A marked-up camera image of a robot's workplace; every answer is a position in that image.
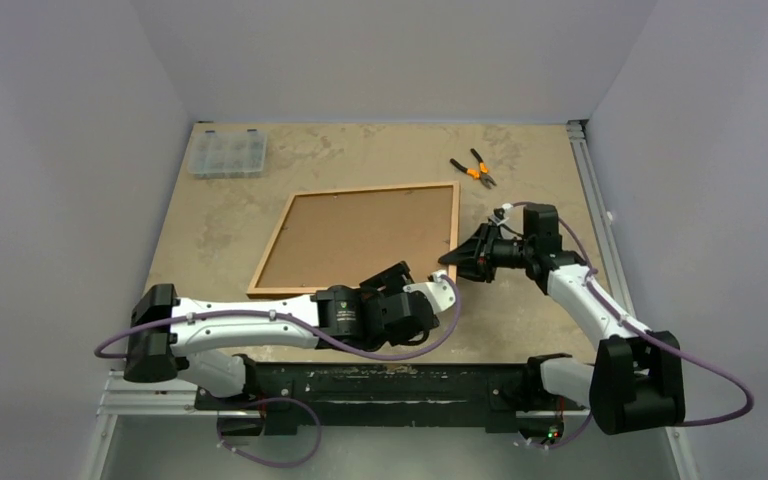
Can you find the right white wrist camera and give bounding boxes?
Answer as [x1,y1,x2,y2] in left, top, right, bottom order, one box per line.
[488,203,514,227]

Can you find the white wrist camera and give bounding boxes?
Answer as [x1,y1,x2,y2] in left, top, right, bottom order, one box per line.
[488,203,514,227]
[402,270,457,314]

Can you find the orange black pliers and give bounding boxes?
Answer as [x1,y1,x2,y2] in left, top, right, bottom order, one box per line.
[449,148,497,189]

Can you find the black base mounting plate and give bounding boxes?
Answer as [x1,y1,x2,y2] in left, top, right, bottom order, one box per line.
[194,362,584,435]

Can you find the brown backing board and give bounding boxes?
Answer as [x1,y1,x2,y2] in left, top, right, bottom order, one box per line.
[256,187,455,291]

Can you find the aluminium rail frame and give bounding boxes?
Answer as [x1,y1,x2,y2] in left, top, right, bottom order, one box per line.
[79,121,702,479]

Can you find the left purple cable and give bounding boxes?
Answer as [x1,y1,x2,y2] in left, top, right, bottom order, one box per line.
[93,272,463,470]

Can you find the wooden picture frame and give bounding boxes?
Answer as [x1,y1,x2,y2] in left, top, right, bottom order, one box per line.
[246,180,461,301]

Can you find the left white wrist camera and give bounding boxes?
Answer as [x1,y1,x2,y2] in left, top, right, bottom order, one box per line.
[402,270,457,314]

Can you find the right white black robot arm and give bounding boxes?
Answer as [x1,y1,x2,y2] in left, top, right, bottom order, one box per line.
[438,202,686,435]

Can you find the clear plastic organizer box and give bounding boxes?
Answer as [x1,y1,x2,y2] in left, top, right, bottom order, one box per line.
[187,129,268,179]

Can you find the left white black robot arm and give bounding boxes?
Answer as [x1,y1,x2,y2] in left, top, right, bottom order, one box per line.
[124,262,457,409]

